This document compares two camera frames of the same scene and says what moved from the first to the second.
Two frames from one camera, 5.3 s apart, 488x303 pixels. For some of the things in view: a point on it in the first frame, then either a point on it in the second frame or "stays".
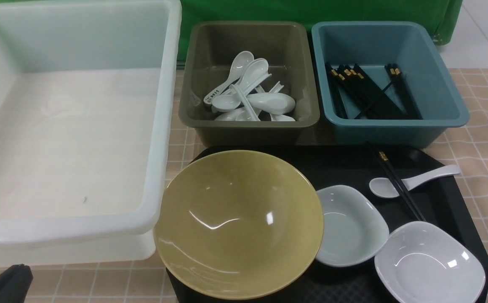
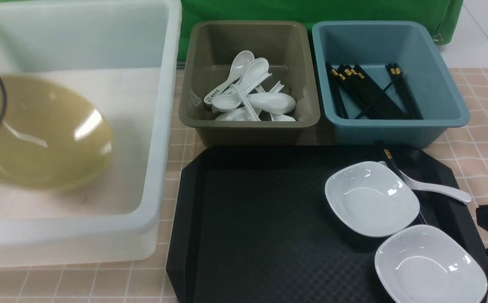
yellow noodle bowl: (238, 224) -> (51, 138)
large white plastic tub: (74, 103) stays
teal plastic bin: (381, 83) stays
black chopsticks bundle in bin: (358, 98) stays
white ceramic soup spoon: (386, 187) -> (415, 183)
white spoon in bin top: (237, 66) stays
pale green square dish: (354, 229) -> (370, 199)
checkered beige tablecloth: (482, 152) stays
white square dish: (425, 262) stays
